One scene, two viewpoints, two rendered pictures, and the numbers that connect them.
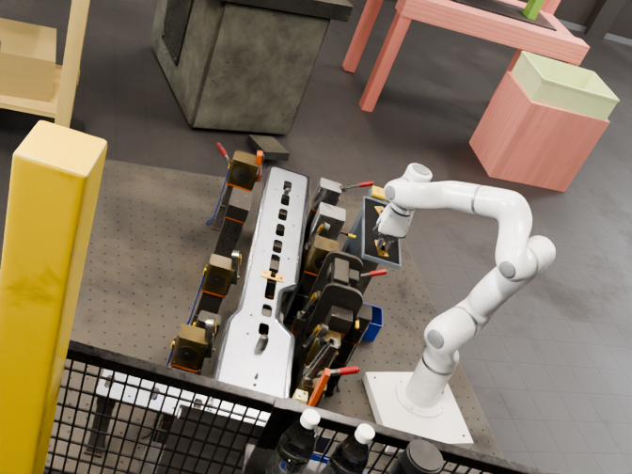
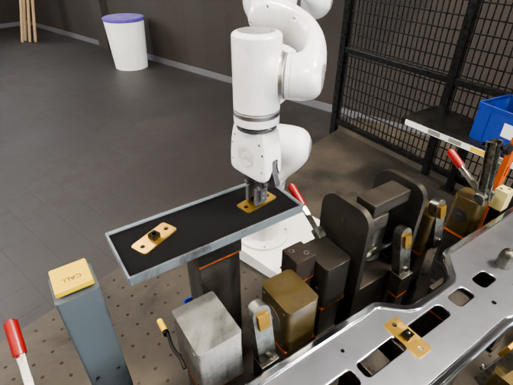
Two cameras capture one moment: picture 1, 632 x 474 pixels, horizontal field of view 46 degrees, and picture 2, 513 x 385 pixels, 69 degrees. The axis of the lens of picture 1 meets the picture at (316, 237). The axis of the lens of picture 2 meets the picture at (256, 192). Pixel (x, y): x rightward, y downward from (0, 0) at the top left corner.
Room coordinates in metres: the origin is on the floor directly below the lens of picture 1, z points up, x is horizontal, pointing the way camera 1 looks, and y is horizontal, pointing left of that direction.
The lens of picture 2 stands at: (2.41, 0.37, 1.63)
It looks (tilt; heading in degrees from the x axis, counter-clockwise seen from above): 34 degrees down; 247
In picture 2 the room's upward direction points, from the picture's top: straight up
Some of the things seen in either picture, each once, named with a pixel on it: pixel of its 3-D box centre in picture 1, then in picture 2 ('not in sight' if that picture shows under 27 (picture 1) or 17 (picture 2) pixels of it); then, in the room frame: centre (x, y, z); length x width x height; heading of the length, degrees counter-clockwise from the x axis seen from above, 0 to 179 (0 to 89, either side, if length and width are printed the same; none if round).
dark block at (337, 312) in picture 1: (320, 357); not in sight; (1.79, -0.17, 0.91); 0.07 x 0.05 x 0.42; 100
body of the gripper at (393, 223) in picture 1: (396, 219); (256, 146); (2.15, -0.23, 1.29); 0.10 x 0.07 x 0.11; 110
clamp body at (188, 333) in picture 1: (176, 371); not in sight; (1.53, 0.23, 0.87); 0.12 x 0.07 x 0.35; 100
